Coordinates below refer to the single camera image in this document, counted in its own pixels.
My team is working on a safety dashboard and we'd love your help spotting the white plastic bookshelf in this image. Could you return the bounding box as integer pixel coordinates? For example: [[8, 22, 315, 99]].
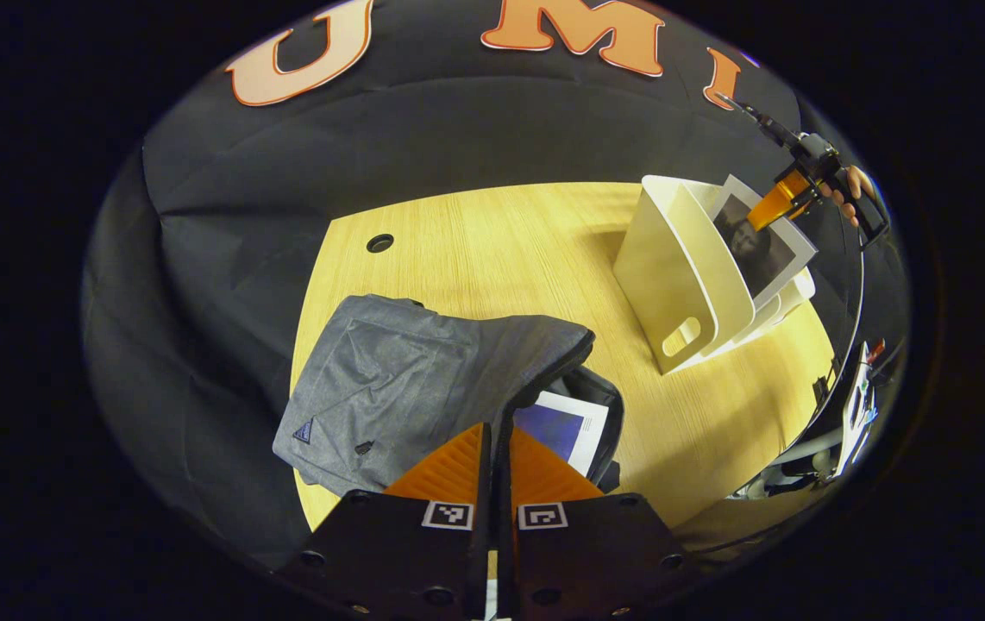
[[612, 175, 817, 375]]

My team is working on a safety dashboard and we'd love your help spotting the white equipment with red cable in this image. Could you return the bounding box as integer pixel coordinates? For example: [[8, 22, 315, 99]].
[[838, 339, 886, 477]]

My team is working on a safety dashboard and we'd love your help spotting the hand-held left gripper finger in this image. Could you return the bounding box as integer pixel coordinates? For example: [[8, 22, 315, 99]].
[[277, 423, 494, 618], [499, 425, 693, 618]]

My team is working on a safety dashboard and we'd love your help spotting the grey book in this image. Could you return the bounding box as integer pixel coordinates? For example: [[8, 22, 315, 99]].
[[711, 175, 819, 311]]

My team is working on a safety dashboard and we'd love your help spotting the blue book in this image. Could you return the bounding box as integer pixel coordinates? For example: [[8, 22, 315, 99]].
[[514, 391, 610, 478]]

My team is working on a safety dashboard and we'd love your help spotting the grey schoolbag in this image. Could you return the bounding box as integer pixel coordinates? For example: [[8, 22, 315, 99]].
[[273, 294, 625, 499]]

